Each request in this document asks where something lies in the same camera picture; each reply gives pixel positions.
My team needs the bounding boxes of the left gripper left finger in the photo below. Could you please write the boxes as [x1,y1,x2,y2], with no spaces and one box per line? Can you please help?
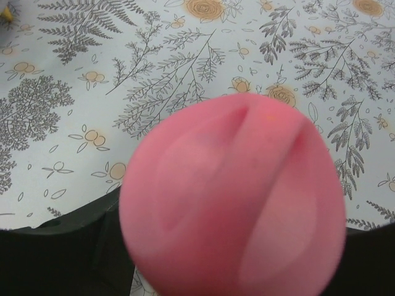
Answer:
[1,189,135,295]

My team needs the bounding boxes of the floral patterned table mat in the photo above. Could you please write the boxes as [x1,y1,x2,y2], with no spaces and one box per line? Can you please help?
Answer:
[1,1,394,295]

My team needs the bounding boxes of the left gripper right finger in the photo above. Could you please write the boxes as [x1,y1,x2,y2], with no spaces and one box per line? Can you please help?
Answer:
[322,223,394,296]

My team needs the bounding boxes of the pink round sharpener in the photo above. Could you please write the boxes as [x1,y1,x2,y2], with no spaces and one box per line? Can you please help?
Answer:
[119,93,346,295]

